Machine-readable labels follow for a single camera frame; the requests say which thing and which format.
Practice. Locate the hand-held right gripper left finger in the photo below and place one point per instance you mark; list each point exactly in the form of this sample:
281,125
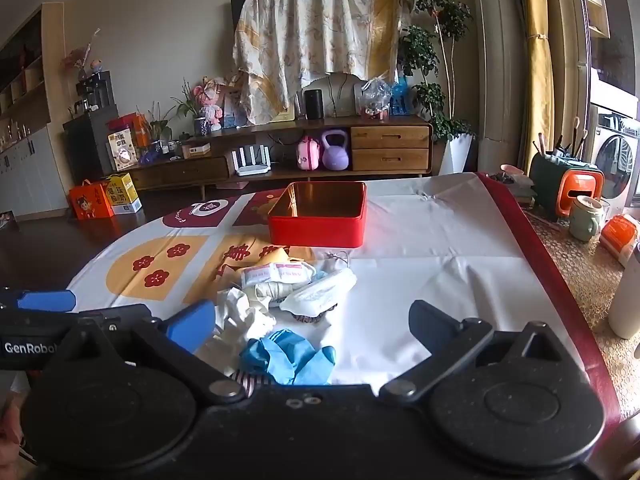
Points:
192,317

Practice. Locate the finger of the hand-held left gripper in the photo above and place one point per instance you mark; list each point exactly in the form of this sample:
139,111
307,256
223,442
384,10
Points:
115,312
45,300

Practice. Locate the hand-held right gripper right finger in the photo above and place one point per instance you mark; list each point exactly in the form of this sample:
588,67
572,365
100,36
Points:
432,320

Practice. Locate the white cloth pouch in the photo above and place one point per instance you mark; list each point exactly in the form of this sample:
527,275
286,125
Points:
240,310

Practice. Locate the brown scrunchie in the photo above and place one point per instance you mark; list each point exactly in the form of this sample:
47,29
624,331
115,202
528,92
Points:
310,319

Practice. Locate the person's left hand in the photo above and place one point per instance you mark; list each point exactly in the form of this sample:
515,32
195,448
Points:
10,425

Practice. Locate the printed tablecloth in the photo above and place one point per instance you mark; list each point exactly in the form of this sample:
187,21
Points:
425,270

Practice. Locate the yellow cloth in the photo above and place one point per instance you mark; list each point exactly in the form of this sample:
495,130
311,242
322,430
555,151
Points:
235,270

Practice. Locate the white red-print packet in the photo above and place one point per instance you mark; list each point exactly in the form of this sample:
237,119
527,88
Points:
295,269
260,276

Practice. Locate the cream rolled cloth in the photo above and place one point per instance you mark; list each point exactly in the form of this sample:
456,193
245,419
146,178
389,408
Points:
277,292

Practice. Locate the blue rubber glove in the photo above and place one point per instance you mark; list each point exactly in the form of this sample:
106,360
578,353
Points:
290,357

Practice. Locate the orange gift box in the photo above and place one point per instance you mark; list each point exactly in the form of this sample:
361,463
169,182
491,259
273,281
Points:
90,202

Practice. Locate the yellow gift box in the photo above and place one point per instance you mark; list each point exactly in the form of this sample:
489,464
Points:
122,195

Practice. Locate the light blue face mask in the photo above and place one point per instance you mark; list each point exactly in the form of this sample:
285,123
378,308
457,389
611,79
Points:
320,276

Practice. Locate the dark wide cabinet drawer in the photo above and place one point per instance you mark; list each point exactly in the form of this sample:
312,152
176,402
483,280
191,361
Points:
180,172

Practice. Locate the patterned table cover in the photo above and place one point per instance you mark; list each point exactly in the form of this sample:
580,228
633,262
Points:
575,280

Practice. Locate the black side cabinet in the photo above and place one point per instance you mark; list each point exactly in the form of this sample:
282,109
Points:
85,145

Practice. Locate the white router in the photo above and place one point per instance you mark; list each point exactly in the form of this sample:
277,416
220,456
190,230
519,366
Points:
250,165

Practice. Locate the wooden cabinet drawer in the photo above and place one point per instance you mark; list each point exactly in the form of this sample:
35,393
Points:
390,160
390,137

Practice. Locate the white tall planter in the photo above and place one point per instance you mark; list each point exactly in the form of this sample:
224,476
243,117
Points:
456,155

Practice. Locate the small cardboard box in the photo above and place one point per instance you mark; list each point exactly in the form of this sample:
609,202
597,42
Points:
196,150

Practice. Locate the pink bowl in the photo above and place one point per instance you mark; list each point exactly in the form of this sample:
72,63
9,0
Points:
511,169

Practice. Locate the green mug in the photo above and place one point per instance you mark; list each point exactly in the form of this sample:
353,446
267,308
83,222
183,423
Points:
582,222

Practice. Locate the orange gift bag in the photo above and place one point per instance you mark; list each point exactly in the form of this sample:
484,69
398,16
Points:
135,127

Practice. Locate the small potted plant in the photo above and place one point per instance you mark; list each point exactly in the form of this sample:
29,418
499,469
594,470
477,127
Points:
159,130

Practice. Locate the purple kettlebell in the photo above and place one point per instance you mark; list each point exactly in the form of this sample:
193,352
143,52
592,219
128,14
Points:
335,155

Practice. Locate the white bottle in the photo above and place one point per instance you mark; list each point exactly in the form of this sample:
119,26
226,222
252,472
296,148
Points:
625,300

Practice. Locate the potted orchid plant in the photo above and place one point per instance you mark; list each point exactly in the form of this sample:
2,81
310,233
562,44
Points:
200,122

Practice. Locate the pink toy suitcase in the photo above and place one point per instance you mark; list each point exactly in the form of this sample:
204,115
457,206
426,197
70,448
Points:
307,155

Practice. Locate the orange and white pack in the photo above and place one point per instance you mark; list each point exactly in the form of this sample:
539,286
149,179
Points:
617,237

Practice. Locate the orange plastic stool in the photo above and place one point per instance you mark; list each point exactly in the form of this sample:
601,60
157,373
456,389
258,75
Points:
582,182

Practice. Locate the wooden TV cabinet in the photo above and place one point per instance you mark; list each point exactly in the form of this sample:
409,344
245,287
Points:
280,132

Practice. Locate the blue picture box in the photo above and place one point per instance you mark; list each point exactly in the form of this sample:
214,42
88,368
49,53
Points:
234,112

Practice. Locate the pink doll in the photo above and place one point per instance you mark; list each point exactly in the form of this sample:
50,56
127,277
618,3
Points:
210,102

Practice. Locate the black coffee machine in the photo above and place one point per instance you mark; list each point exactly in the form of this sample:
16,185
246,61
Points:
97,90

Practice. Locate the clear bag of toys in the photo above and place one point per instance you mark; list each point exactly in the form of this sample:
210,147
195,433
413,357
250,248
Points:
375,97

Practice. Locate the washing machine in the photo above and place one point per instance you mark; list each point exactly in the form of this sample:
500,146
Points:
615,160

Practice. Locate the black speaker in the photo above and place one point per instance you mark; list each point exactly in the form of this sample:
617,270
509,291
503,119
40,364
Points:
313,105

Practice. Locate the dried flower bouquet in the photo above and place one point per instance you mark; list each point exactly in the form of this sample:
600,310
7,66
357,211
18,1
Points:
82,57

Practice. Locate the fan-shaped white ornament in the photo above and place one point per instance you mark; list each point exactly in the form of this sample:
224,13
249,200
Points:
340,91

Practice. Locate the beige standing air conditioner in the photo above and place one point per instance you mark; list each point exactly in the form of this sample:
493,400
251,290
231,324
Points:
500,60

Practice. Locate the yellow curtain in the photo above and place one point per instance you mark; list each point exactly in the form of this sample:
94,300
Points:
539,70

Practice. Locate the tall green houseplant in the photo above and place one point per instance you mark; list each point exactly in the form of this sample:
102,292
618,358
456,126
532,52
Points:
440,20

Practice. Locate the floral bed sheet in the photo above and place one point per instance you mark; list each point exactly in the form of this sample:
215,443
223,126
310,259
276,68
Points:
310,35

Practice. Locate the television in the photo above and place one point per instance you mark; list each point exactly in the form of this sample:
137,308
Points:
239,15

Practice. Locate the wall shelf unit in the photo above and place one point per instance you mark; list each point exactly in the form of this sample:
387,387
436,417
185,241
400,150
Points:
25,150

